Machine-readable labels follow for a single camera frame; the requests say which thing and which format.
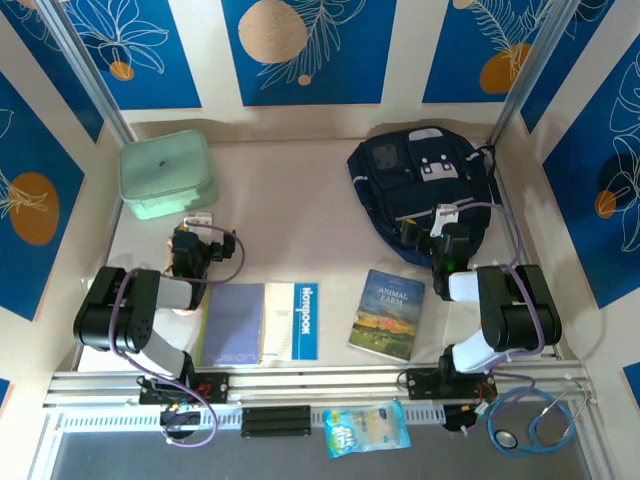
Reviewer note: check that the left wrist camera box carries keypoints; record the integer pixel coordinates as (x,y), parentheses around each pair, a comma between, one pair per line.
(199,218)

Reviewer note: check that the black ribbed block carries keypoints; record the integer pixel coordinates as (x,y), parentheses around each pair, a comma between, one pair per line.
(275,422)

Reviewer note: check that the blue yellow snack bag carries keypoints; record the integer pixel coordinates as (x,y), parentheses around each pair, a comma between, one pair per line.
(367,427)

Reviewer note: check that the purple cover notebook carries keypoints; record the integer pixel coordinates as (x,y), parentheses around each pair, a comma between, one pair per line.
(232,325)

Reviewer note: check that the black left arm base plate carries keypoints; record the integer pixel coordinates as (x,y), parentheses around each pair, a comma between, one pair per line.
(215,387)

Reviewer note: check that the Animal Farm book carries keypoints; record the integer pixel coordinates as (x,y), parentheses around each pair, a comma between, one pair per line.
(387,315)

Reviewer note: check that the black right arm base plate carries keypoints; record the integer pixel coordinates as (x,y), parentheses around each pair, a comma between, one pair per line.
(425,385)

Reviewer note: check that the navy blue backpack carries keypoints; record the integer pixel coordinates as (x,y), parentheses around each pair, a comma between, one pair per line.
(400,175)

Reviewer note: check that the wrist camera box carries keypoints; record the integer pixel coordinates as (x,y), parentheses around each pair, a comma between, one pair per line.
(199,218)
(442,215)

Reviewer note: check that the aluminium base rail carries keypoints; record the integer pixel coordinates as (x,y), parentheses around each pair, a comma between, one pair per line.
(320,382)

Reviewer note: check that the blue stethoscope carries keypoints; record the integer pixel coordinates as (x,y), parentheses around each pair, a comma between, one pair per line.
(506,438)

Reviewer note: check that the aluminium corner post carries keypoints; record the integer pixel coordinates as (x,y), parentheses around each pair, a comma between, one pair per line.
(535,70)
(85,70)

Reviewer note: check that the white and blue notebook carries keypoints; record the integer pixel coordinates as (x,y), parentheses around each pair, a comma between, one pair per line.
(295,320)

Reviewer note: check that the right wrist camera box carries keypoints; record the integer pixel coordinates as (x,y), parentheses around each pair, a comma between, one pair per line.
(442,215)

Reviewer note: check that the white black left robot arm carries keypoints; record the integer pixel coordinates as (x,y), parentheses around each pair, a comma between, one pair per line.
(112,320)

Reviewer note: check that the mint green lunch box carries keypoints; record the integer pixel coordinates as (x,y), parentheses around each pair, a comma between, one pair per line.
(162,170)

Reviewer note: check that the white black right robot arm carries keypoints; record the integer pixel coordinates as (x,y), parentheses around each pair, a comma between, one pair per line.
(520,315)

